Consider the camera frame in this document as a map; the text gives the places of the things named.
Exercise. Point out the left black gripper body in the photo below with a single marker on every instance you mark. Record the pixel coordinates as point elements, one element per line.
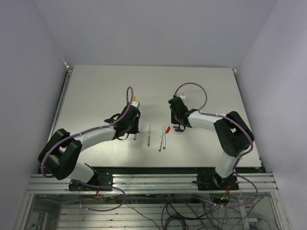
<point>132,127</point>

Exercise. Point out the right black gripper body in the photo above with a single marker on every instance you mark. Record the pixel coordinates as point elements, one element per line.
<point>173,118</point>

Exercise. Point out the purple pen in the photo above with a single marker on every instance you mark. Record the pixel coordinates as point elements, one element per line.
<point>149,136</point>

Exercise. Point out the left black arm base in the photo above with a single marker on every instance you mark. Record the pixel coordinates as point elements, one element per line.
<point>102,182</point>

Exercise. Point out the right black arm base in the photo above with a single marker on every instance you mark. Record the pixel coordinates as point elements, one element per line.
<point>208,182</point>

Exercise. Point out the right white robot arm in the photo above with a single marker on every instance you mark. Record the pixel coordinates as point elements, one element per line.
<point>234,135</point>

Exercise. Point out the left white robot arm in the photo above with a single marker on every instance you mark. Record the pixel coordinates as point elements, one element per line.
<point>60,155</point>

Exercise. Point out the blue pen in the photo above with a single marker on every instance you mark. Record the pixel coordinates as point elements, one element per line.
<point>164,138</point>

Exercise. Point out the red pen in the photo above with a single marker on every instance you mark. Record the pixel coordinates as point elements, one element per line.
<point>161,140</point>

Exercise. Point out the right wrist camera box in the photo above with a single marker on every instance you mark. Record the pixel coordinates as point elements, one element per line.
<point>181,95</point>

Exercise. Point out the aluminium frame rail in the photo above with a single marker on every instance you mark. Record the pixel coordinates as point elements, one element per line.
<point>145,184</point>

